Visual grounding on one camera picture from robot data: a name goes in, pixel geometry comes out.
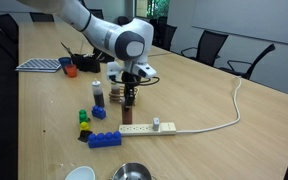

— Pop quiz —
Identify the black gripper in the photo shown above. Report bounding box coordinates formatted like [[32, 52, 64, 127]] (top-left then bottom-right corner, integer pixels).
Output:
[[122, 72, 141, 107]]

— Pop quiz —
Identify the brown sauce bottle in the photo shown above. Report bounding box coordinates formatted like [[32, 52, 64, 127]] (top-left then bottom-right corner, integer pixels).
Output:
[[121, 104, 132, 124]]

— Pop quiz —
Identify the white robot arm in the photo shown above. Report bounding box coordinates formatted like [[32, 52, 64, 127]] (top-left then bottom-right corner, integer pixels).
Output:
[[17, 0, 156, 106]]

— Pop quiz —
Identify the small wooden crate box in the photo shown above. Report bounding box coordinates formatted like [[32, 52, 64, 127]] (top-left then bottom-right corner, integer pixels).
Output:
[[109, 86, 139, 106]]

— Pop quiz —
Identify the sauce bottle in box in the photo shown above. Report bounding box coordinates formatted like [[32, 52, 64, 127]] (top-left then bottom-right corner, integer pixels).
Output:
[[111, 82, 120, 95]]

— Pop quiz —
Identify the front dark sauce bottle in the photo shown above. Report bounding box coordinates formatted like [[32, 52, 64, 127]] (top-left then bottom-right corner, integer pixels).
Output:
[[92, 80, 105, 107]]

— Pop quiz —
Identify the small blue toy block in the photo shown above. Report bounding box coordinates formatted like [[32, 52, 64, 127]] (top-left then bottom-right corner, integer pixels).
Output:
[[92, 105, 106, 119]]

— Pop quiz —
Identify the beige power strip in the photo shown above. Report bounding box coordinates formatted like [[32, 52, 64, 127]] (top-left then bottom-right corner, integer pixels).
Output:
[[119, 122, 177, 136]]

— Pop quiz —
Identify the white plug adapter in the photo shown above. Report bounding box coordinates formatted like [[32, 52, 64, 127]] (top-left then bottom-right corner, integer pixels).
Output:
[[152, 117, 160, 131]]

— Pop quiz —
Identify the black desk organizer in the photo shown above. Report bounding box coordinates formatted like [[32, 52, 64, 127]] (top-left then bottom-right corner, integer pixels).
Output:
[[71, 54, 101, 73]]

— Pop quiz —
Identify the yellow green toy block rocket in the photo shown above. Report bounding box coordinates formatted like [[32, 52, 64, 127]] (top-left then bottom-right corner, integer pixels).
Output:
[[78, 109, 92, 142]]

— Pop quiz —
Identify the long blue toy block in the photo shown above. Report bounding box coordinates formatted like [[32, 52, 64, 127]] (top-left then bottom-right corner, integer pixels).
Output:
[[88, 131, 122, 148]]

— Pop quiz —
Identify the orange cup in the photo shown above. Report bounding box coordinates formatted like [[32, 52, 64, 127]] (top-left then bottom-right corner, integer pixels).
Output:
[[65, 64, 77, 78]]

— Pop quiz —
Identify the black office chair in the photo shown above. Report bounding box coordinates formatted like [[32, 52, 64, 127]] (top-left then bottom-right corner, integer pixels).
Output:
[[181, 30, 228, 67], [220, 44, 276, 80], [153, 24, 176, 50]]

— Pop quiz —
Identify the blue cup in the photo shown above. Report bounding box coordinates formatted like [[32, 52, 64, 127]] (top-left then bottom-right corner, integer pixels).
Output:
[[58, 57, 71, 73]]

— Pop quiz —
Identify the steel bowl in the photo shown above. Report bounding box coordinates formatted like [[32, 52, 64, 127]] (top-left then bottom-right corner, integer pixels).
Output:
[[110, 162, 157, 180]]

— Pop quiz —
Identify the grey keyboard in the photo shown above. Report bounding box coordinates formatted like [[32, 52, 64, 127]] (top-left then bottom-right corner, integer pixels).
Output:
[[16, 58, 61, 73]]

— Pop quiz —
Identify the white ceramic mug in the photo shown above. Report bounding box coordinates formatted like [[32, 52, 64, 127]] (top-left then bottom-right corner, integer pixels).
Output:
[[65, 166, 96, 180]]

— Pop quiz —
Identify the whiteboard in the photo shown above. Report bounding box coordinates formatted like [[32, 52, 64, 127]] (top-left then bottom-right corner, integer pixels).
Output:
[[192, 0, 288, 44]]

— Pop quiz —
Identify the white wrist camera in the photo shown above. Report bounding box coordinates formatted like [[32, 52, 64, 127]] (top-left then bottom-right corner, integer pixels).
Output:
[[132, 64, 157, 78]]

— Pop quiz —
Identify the white power cable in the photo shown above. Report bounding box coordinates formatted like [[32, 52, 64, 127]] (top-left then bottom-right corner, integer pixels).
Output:
[[176, 76, 243, 135]]

